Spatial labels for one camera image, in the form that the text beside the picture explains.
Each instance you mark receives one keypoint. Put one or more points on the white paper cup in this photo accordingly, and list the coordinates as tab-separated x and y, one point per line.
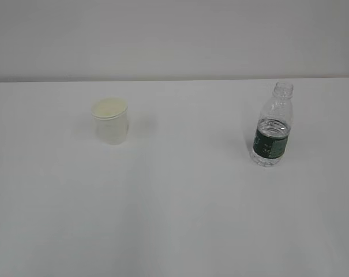
110	115

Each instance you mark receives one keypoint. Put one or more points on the clear green-label water bottle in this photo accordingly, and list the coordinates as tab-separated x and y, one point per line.
273	126

